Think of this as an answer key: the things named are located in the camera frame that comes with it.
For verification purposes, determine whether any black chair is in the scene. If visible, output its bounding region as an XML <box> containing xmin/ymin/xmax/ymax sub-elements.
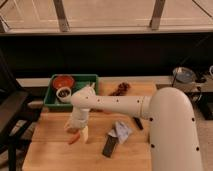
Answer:
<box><xmin>0</xmin><ymin>49</ymin><xmax>43</xmax><ymax>171</ymax></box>

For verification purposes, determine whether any red bowl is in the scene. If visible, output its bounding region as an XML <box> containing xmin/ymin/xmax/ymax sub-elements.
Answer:
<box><xmin>52</xmin><ymin>75</ymin><xmax>74</xmax><ymax>90</ymax></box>

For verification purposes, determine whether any black rectangular bar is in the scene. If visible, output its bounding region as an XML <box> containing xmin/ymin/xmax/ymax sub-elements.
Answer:
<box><xmin>102</xmin><ymin>136</ymin><xmax>118</xmax><ymax>158</ymax></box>

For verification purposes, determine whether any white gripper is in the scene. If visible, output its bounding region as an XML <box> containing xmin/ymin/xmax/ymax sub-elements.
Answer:
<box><xmin>64</xmin><ymin>109</ymin><xmax>89</xmax><ymax>143</ymax></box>

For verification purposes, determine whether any black marker pen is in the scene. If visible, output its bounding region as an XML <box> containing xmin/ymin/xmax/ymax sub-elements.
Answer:
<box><xmin>133</xmin><ymin>117</ymin><xmax>143</xmax><ymax>130</ymax></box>

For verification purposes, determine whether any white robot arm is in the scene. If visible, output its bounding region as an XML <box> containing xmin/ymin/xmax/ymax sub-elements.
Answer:
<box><xmin>68</xmin><ymin>86</ymin><xmax>203</xmax><ymax>171</ymax></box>

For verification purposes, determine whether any crumpled silver wrapper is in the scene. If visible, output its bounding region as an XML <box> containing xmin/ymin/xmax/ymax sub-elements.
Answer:
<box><xmin>108</xmin><ymin>121</ymin><xmax>132</xmax><ymax>144</ymax></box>

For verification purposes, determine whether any green plastic tray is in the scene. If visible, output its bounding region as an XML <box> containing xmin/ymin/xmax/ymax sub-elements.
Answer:
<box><xmin>44</xmin><ymin>74</ymin><xmax>99</xmax><ymax>111</ymax></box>

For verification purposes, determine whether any dark red grape bunch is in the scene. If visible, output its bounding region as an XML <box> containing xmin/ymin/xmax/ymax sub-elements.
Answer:
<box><xmin>110</xmin><ymin>82</ymin><xmax>130</xmax><ymax>96</ymax></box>

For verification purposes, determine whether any grey metal bowl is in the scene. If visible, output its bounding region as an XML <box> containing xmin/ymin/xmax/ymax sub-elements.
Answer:
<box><xmin>173</xmin><ymin>67</ymin><xmax>196</xmax><ymax>83</ymax></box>

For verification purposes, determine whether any white cup with dark contents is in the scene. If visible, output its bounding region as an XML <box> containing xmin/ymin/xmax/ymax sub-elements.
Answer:
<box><xmin>56</xmin><ymin>87</ymin><xmax>71</xmax><ymax>103</ymax></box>

